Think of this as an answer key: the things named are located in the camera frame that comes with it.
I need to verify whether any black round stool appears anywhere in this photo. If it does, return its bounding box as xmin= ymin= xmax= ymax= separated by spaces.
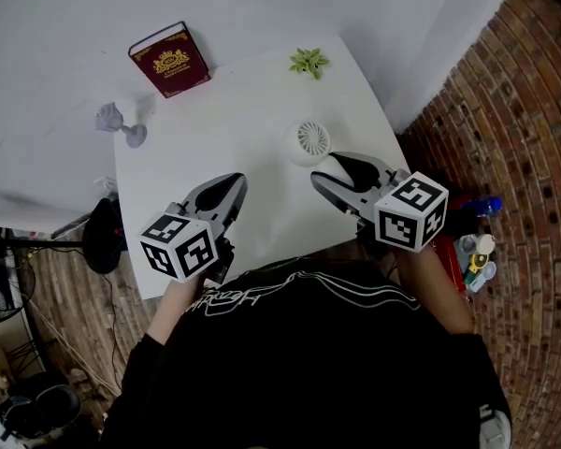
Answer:
xmin=0 ymin=383 xmax=83 ymax=441

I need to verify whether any dark red gold-trimmed book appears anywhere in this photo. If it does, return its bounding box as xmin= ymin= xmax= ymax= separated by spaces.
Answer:
xmin=127 ymin=21 xmax=213 ymax=100

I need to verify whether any red box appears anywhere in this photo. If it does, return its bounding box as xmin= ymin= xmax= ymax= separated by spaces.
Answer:
xmin=430 ymin=194 xmax=472 ymax=295

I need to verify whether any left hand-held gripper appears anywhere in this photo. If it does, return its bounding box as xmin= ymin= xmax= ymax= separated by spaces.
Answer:
xmin=138 ymin=172 xmax=250 ymax=285

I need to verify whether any person's left forearm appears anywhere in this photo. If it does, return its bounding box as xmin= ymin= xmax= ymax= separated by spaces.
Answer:
xmin=145 ymin=273 xmax=208 ymax=346

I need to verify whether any white round desk fan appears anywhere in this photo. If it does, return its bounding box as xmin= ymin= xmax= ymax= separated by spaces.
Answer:
xmin=282 ymin=120 xmax=334 ymax=168

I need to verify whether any small green potted plant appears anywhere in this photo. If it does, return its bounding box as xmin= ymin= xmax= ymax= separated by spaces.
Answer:
xmin=288 ymin=47 xmax=331 ymax=81

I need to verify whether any black bag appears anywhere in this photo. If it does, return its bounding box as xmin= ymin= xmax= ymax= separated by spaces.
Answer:
xmin=80 ymin=196 xmax=125 ymax=276

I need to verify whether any person's black printed shirt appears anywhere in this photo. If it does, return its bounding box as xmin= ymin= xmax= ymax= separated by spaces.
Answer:
xmin=99 ymin=254 xmax=513 ymax=449

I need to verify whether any blue bottle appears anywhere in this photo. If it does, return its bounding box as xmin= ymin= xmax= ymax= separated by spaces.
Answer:
xmin=464 ymin=195 xmax=504 ymax=219

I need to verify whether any black stand bar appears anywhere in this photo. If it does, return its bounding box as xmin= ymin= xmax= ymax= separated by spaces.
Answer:
xmin=0 ymin=212 xmax=93 ymax=253

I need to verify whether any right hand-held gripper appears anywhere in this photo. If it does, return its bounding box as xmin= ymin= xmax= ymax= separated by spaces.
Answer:
xmin=309 ymin=151 xmax=451 ymax=254

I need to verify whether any person's right forearm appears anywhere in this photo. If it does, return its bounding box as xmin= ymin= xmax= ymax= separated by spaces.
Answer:
xmin=394 ymin=244 xmax=476 ymax=337

